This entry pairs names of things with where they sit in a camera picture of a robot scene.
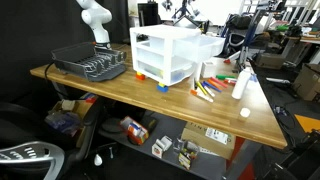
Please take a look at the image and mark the red orange toy block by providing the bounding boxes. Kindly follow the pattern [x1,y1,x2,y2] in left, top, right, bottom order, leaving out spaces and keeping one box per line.
[135,72,146,80]

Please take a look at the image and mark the grey mesh office chair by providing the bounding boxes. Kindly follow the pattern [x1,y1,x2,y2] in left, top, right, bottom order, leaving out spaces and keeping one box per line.
[0,98,104,180]

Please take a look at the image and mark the white plastic drawer unit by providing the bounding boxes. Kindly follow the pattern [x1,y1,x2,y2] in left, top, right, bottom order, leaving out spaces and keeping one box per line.
[130,25,225,86]

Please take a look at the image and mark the white bottle cap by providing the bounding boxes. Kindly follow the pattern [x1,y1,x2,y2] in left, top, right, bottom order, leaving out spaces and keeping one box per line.
[240,108,251,118]

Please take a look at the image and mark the red expo marker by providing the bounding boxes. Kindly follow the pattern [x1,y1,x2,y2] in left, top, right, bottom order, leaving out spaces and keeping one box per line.
[224,79,237,84]

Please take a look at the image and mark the black marker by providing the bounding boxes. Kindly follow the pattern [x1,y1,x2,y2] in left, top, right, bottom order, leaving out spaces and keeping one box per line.
[193,79,197,90]

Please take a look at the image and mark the cardboard box under table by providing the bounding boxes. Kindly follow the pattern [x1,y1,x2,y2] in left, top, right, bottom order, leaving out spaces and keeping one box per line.
[181,122,235,159]

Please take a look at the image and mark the blue marker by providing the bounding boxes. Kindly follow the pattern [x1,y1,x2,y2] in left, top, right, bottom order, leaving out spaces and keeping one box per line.
[203,81,222,92]

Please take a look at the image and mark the yellow marker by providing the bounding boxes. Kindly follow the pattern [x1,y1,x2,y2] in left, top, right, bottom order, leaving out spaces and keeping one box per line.
[196,81,207,95]

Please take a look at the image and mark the pink marker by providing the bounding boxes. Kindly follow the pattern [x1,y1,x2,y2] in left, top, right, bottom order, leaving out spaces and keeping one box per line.
[210,77,228,88]

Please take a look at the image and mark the white square cup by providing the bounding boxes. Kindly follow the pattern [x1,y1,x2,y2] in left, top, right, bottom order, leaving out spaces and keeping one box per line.
[201,61,217,78]

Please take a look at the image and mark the blue yellow toy block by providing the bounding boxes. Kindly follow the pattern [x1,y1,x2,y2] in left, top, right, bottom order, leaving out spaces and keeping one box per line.
[157,83,168,92]

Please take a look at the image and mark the orange capped white marker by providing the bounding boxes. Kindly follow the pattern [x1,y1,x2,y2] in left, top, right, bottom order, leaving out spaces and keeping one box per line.
[190,90,214,103]

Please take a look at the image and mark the grey plastic crate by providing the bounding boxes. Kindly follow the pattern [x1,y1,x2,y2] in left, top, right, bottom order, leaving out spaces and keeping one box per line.
[51,42,126,82]

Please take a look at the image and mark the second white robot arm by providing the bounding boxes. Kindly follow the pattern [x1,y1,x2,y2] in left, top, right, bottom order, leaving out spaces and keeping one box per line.
[76,0,112,49]

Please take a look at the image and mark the open cardboard box of items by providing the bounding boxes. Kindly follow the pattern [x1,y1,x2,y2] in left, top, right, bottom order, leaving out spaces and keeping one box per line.
[45,94,97,147]

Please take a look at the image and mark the red snack package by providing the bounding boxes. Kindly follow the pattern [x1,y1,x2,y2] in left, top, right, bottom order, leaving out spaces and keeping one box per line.
[120,116,149,145]

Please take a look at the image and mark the white spray bottle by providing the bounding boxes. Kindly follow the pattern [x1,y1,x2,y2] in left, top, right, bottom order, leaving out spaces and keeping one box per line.
[232,67,251,99]

